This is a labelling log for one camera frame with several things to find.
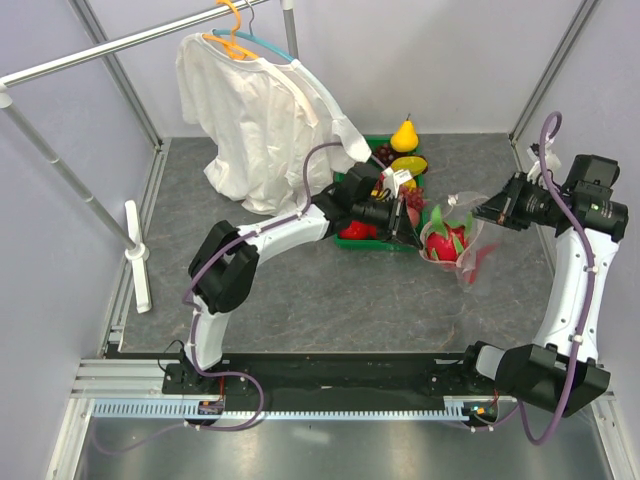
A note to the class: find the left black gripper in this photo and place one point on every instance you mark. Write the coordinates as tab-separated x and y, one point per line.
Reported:
400	228

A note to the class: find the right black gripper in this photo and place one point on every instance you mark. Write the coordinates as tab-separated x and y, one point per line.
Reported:
504	207

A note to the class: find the red grapes bunch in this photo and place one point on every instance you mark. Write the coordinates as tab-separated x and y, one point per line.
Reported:
415	199

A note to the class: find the red apple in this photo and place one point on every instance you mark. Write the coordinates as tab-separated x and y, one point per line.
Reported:
358	231

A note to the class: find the pink dragon fruit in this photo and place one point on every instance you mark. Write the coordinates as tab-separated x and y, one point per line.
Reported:
446	240

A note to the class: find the clear pink zip top bag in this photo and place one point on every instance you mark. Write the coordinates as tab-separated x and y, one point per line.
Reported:
483	234

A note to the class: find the yellow star fruit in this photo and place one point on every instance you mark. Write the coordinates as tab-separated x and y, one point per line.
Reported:
415	164

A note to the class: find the red chili pepper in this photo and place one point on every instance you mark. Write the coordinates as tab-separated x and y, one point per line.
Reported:
470	276

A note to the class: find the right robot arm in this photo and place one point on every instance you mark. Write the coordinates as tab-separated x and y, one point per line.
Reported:
560	367

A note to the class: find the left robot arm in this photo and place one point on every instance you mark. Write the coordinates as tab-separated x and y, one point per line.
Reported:
223	270

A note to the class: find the green plastic crate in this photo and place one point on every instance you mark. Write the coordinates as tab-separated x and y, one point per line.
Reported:
375	244

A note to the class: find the peach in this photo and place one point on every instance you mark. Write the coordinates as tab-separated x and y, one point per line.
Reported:
414	216

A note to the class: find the dark purple grapes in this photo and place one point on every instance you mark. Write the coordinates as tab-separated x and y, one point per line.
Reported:
386	154

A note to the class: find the yellow pear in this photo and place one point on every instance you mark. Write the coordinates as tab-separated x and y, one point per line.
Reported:
405	139

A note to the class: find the white t-shirt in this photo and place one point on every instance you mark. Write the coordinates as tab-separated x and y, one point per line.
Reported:
279	133

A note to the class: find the orange clothes hanger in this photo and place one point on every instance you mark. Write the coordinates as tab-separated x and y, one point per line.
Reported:
234	50

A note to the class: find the teal clothes hanger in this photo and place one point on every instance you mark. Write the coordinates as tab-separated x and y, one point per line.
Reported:
287	7

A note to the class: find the silver clothes rack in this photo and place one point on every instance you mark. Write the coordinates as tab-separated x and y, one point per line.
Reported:
72	155

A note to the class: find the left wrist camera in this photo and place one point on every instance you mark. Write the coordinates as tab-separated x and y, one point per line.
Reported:
393	180

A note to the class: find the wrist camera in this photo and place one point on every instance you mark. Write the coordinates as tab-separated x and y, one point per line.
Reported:
552	162
393	180

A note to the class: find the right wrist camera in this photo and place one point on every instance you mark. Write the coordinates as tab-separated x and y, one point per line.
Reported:
552	162

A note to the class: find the white cable duct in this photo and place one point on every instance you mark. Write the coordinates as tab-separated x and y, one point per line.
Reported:
197	410

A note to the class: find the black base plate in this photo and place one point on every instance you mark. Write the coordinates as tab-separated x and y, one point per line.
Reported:
332	381

